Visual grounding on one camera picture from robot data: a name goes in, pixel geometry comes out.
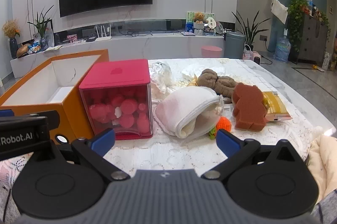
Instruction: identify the orange crochet carrot toy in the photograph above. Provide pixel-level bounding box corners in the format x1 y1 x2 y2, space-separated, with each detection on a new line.
209 116 231 139

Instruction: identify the brown bear-shaped sponge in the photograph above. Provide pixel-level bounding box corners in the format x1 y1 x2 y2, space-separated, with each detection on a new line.
232 82 267 131

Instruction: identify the yellow snack packet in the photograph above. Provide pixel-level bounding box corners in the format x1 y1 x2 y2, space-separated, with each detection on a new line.
262 92 292 122

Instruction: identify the white cloth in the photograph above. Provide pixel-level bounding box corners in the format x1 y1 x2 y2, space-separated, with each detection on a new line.
153 86 225 145

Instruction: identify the brown fluffy towel bundle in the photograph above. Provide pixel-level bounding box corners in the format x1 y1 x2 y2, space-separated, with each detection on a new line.
197 69 238 98

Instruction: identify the orange storage box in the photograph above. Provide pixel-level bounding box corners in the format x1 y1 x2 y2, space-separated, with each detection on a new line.
1 49 109 144

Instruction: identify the red transparent ball box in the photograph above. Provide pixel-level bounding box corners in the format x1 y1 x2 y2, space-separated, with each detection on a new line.
79 59 153 140

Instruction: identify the white lace tablecloth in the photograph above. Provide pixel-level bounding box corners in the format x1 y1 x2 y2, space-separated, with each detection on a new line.
0 57 337 224

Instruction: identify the cream blanket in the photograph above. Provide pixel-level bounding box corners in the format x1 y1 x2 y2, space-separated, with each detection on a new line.
308 134 337 203

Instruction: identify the pink small heater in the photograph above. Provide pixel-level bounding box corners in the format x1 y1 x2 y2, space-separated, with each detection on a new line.
250 51 261 65

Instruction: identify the crinkled clear plastic bag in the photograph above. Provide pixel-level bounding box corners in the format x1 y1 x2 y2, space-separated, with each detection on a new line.
149 61 172 97

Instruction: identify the pink round stool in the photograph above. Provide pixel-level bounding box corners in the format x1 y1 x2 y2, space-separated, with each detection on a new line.
201 45 223 58

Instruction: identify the dried orange flower vase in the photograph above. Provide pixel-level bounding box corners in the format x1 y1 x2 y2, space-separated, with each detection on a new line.
2 19 20 59

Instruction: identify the blue water jug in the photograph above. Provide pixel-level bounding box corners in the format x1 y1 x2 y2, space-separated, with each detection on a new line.
274 36 291 63

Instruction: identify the grey trash bin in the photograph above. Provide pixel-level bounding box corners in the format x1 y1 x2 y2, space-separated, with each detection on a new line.
224 32 246 59

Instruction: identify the white wifi router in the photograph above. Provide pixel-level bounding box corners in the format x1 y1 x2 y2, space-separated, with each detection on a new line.
95 25 112 41

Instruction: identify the green plant in vase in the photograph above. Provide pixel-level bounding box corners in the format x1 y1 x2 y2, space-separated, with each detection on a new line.
27 5 54 51

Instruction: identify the tall green floor plant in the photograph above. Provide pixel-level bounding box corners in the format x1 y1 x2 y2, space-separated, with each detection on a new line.
232 11 270 47

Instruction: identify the white tv console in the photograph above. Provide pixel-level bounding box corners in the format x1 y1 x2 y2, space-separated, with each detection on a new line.
7 19 224 78

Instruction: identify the grey drawer cabinet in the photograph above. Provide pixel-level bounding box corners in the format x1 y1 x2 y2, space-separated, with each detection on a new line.
298 14 328 65

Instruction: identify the small teddy bear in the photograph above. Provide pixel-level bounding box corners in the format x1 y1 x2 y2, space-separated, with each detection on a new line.
193 12 208 24

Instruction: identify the white hanging tote bag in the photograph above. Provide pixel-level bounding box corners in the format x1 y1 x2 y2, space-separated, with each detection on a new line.
271 0 288 24

